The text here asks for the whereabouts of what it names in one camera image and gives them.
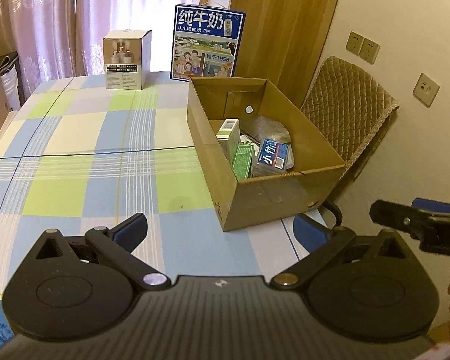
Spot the white humidifier box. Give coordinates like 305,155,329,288
103,29,152,90

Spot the green carton box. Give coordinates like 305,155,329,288
232,144,255,180

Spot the white medicine box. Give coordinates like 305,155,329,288
216,118,241,164

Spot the wooden door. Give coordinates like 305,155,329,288
231,0,337,107

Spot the brown cardboard box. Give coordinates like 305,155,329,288
187,77,345,232

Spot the silver foil bag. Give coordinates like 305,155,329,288
240,115,292,144

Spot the black white bag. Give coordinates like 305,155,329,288
0,51,22,111

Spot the checkered tablecloth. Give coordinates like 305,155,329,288
0,72,307,298

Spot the blue milk carton box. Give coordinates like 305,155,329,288
170,4,246,81

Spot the pink curtain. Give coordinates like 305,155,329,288
0,0,192,95

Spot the beige wall socket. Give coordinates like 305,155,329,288
412,73,440,108

